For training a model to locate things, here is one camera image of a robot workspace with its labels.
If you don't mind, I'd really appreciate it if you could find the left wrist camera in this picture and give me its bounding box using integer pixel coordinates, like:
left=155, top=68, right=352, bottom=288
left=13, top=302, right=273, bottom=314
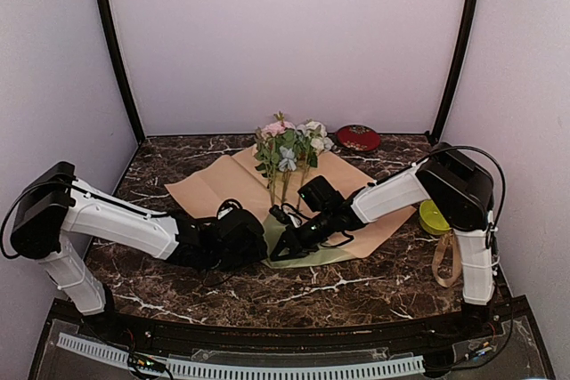
left=216, top=198, right=243, bottom=222

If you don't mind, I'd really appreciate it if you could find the white slotted cable duct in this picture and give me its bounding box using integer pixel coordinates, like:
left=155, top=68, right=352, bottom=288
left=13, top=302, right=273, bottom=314
left=56, top=333, right=425, bottom=379

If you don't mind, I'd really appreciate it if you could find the left black frame post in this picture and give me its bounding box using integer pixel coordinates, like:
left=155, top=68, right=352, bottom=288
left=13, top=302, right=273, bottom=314
left=96, top=0, right=146, bottom=144

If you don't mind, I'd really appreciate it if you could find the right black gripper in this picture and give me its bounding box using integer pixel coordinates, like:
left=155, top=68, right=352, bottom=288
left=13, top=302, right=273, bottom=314
left=272, top=209, right=336, bottom=260

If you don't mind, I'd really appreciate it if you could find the pink rose fake flower stem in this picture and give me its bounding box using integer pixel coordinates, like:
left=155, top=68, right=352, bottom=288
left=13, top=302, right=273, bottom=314
left=255, top=112, right=297, bottom=184

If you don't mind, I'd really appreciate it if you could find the green and pink wrapping paper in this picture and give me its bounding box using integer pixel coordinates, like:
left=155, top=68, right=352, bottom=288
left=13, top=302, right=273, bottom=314
left=163, top=147, right=418, bottom=270

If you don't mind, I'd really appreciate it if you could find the pale pink fake flower stem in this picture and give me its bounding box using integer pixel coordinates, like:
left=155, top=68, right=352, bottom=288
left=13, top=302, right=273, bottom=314
left=254, top=124, right=284, bottom=206

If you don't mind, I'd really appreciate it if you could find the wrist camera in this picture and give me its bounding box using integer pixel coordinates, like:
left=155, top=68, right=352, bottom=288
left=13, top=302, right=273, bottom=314
left=216, top=198, right=243, bottom=222
left=269, top=202, right=308, bottom=228

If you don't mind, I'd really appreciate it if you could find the red floral plate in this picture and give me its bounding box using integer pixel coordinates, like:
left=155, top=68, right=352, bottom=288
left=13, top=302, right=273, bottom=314
left=336, top=125, right=381, bottom=152

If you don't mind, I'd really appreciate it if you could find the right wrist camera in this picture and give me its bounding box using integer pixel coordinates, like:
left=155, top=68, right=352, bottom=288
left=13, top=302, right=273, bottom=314
left=269, top=202, right=308, bottom=228

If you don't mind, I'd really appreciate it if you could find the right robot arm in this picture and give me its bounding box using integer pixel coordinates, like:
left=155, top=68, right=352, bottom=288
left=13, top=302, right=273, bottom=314
left=270, top=143, right=504, bottom=339

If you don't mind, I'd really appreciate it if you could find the black frame post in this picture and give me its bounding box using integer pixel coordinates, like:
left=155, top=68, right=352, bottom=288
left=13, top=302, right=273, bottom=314
left=426, top=0, right=477, bottom=146
left=96, top=0, right=146, bottom=144

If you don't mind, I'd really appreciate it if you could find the blue fake flower stem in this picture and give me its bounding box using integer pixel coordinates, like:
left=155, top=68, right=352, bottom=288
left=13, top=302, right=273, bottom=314
left=278, top=146, right=297, bottom=203

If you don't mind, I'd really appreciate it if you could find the right black frame post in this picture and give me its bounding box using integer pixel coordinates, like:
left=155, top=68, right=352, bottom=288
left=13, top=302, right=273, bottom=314
left=426, top=0, right=477, bottom=146

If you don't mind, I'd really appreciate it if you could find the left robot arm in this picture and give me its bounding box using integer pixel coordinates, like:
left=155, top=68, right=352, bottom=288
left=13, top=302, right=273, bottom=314
left=1, top=161, right=267, bottom=341

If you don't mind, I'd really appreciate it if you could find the tan ribbon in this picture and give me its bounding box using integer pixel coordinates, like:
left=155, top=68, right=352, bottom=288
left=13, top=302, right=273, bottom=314
left=429, top=230, right=464, bottom=288

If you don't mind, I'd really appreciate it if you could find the lime green plastic bowl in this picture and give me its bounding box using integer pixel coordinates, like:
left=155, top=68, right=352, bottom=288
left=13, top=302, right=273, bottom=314
left=419, top=199, right=452, bottom=236

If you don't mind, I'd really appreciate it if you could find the black front table rail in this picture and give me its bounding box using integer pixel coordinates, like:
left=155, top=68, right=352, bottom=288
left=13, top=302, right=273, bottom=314
left=117, top=312, right=461, bottom=353

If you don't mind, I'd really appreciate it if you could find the white fake flower stem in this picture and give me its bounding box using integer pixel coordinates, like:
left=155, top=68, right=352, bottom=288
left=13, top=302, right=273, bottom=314
left=296, top=120, right=334, bottom=186

